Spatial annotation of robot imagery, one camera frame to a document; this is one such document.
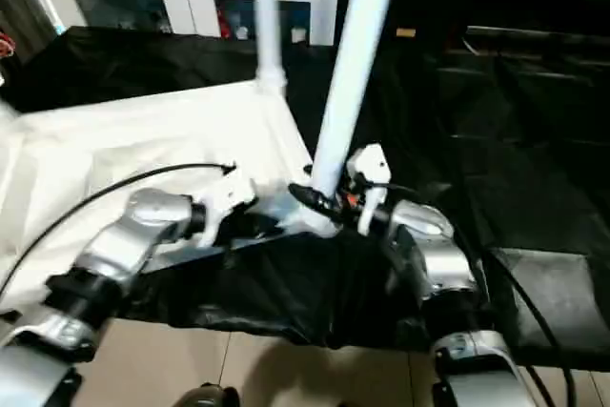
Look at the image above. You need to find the white plastic table leg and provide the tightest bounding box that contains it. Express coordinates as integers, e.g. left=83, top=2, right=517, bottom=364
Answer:
left=303, top=0, right=403, bottom=236
left=254, top=0, right=289, bottom=95

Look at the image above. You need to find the black work mat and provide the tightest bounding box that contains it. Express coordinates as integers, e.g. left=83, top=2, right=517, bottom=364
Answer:
left=0, top=26, right=610, bottom=370

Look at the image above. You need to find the white plastic table top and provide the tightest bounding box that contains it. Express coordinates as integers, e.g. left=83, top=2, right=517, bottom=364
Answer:
left=0, top=78, right=339, bottom=313

